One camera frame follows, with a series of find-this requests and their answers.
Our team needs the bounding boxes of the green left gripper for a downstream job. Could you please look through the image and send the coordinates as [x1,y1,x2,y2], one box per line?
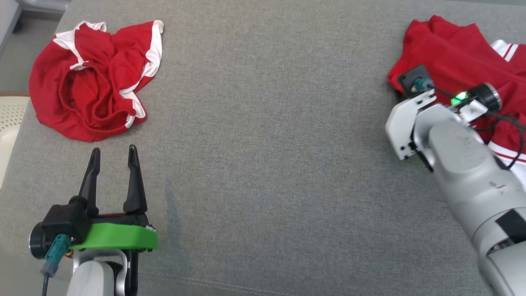
[71,145,159,252]

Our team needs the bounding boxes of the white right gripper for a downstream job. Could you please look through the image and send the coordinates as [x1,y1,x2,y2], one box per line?
[385,90,438,161]

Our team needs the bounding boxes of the red Bulls jersey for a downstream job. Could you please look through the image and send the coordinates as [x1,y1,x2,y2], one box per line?
[388,15,526,190]

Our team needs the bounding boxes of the red shorts white stripes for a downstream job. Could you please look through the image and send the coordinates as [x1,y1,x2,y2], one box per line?
[29,20,164,142]

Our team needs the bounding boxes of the white perforated laundry basket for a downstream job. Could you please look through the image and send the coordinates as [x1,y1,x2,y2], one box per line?
[0,95,31,190]

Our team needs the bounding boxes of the right camera cable teal plug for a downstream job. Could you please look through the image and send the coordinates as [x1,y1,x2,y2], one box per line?
[413,78,471,101]

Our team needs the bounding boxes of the camera cable teal plug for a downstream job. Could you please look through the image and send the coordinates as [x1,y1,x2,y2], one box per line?
[413,78,471,101]
[40,234,70,296]

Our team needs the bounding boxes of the white cable tag with writing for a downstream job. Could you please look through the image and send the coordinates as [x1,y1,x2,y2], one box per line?
[458,101,488,124]

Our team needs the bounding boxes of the left camera cable teal plug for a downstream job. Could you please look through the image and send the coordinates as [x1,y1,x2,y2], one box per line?
[40,234,70,296]

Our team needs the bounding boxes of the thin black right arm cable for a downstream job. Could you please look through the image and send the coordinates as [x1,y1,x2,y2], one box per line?
[473,112,526,170]

